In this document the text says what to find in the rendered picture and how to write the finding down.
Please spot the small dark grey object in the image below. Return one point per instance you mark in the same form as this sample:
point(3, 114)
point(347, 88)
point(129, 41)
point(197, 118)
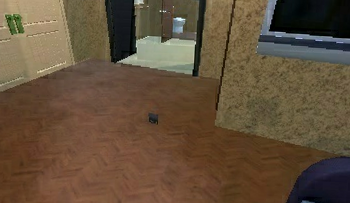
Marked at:
point(153, 118)

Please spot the brown wooden door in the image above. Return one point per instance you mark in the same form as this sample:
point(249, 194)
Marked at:
point(167, 14)

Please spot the black room door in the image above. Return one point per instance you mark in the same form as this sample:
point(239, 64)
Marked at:
point(122, 23)

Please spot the grey framed window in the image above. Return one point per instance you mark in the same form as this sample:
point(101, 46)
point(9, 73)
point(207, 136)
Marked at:
point(315, 28)

